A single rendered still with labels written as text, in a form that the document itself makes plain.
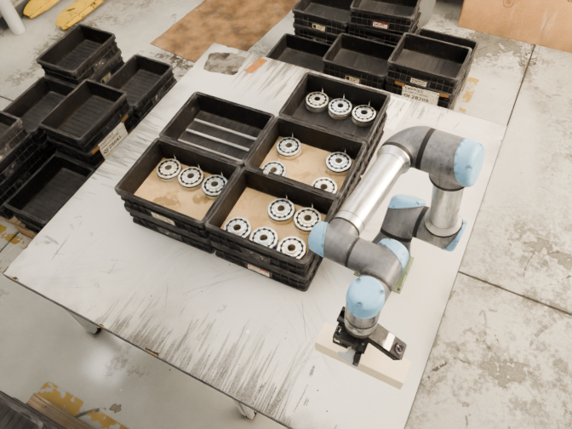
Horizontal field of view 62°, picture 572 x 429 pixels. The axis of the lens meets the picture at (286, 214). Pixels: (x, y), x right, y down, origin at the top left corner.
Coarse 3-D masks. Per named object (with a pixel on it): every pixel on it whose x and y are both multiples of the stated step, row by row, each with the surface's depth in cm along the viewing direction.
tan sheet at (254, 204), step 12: (252, 192) 188; (240, 204) 185; (252, 204) 185; (264, 204) 185; (228, 216) 182; (240, 216) 182; (252, 216) 182; (264, 216) 181; (324, 216) 180; (252, 228) 179; (276, 228) 178; (288, 228) 178; (264, 240) 175
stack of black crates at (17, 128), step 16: (0, 112) 257; (0, 128) 266; (16, 128) 253; (0, 144) 249; (16, 144) 258; (32, 144) 268; (0, 160) 252; (16, 160) 261; (32, 160) 272; (0, 176) 255; (16, 176) 265; (0, 192) 260; (0, 208) 262
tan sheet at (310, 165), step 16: (304, 144) 202; (272, 160) 197; (288, 160) 197; (304, 160) 196; (320, 160) 196; (352, 160) 195; (288, 176) 192; (304, 176) 192; (320, 176) 191; (336, 176) 191
